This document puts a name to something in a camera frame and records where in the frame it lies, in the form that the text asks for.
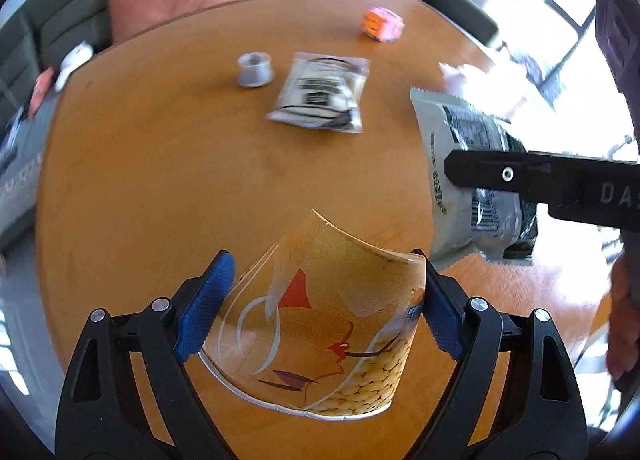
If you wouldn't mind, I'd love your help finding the dark grey box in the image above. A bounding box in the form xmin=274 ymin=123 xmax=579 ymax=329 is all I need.
xmin=595 ymin=0 xmax=640 ymax=95

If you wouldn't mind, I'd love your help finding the pink orange toy cube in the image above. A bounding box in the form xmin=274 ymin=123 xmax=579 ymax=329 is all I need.
xmin=361 ymin=7 xmax=405 ymax=44

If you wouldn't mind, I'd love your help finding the white soft object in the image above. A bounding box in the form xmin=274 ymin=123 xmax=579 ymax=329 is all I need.
xmin=54 ymin=41 xmax=95 ymax=90

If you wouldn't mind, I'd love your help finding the grey tape roll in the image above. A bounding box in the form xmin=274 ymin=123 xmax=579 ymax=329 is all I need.
xmin=236 ymin=52 xmax=276 ymax=88

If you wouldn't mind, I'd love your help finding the grey printed cloth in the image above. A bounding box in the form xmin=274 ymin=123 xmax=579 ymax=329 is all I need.
xmin=0 ymin=94 xmax=63 ymax=241

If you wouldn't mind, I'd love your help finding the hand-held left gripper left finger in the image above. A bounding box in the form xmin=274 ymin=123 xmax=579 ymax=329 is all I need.
xmin=55 ymin=250 xmax=236 ymax=460

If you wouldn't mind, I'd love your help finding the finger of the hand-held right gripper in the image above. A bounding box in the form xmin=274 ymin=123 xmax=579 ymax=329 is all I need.
xmin=444 ymin=149 xmax=556 ymax=201

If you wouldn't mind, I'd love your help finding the clear zip bag black cable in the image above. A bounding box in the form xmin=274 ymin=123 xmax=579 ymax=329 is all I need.
xmin=266 ymin=52 xmax=372 ymax=135

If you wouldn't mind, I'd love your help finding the person's right hand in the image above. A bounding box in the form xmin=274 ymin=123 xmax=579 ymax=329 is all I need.
xmin=606 ymin=250 xmax=640 ymax=391

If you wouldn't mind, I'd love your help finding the silver foil snack bag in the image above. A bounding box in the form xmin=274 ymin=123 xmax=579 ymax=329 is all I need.
xmin=410 ymin=87 xmax=541 ymax=265

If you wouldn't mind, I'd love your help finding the yellow corn print paper cup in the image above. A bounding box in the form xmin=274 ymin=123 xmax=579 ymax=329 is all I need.
xmin=199 ymin=210 xmax=427 ymax=422

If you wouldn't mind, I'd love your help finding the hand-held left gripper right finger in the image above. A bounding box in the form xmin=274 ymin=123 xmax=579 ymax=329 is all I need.
xmin=410 ymin=248 xmax=588 ymax=460

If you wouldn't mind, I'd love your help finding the dark green sofa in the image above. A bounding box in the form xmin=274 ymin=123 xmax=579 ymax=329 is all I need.
xmin=0 ymin=0 xmax=501 ymax=105

